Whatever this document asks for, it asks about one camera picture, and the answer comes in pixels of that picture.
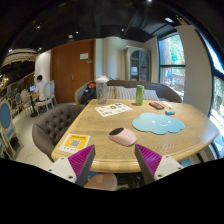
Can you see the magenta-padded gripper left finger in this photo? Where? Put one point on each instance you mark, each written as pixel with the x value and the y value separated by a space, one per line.
pixel 60 166

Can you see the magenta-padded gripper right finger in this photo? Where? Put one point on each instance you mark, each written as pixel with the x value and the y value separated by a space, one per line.
pixel 168 164

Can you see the pink and black computer mouse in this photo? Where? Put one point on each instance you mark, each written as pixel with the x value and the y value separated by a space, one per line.
pixel 124 137

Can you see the blue cloud-shaped mouse pad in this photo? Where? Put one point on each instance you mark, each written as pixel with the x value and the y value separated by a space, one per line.
pixel 158 123

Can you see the yellow code card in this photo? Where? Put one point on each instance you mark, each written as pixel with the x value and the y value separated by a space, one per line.
pixel 74 143

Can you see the grey tufted armchair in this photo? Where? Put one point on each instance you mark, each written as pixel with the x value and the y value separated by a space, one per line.
pixel 55 125

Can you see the pink round stool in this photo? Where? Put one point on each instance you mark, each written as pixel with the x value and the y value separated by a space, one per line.
pixel 101 181

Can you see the small teal box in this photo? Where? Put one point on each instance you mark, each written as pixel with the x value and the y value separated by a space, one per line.
pixel 169 112

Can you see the white tube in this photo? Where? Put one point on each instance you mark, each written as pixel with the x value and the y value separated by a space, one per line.
pixel 167 105

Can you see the black and red flat box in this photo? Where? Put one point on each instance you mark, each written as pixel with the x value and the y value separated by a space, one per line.
pixel 156 105

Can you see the group of white chairs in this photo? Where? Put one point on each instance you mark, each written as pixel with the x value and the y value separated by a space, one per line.
pixel 6 118

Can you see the green drink can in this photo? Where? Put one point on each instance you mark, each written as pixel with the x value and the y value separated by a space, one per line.
pixel 139 95

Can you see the grey curved sofa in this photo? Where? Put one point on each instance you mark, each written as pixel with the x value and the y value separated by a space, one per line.
pixel 163 89

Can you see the white sticker sheet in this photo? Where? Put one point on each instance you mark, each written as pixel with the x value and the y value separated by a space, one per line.
pixel 112 109

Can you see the black backpack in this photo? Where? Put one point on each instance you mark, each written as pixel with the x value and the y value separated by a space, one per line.
pixel 88 94

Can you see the person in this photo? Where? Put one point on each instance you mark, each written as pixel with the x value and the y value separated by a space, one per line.
pixel 40 89

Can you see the large black-framed window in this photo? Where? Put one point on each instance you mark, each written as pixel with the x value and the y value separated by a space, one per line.
pixel 217 100

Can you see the striped cushion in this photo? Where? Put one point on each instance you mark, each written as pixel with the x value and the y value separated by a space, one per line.
pixel 126 93
pixel 111 92

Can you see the laptop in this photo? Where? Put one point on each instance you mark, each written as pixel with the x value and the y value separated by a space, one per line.
pixel 32 88

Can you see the clear shaker bottle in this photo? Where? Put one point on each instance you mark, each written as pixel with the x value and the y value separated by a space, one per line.
pixel 101 91

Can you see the wooden door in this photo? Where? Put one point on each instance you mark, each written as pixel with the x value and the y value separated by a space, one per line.
pixel 65 73

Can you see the glass-door cabinet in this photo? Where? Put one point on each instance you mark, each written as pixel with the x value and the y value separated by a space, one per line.
pixel 138 65

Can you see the white door sign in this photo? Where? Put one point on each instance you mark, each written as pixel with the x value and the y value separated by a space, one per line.
pixel 84 56

